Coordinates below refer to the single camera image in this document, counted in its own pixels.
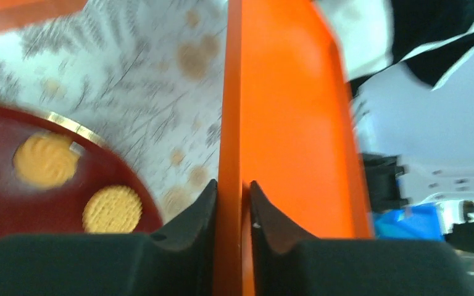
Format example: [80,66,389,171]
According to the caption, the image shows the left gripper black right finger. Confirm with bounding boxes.
[249,181,317,295]

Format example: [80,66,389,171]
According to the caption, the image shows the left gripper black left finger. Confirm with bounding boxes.
[138,179,217,295]

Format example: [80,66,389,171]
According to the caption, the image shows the orange tin lid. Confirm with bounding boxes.
[213,1,372,295]

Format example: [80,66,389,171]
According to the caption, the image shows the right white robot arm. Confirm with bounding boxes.
[361,152,474,226]

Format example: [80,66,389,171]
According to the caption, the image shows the round orange cookie bottom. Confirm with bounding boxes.
[82,185,143,234]

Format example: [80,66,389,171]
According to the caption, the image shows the flower shaped orange cookie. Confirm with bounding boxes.
[12,133,80,189]

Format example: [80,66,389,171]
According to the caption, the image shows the dark red round plate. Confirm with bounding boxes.
[0,105,163,237]

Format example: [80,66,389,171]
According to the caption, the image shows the floral table mat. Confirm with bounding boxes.
[0,1,228,222]

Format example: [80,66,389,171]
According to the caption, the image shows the black white checkered blanket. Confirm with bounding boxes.
[314,0,474,97]

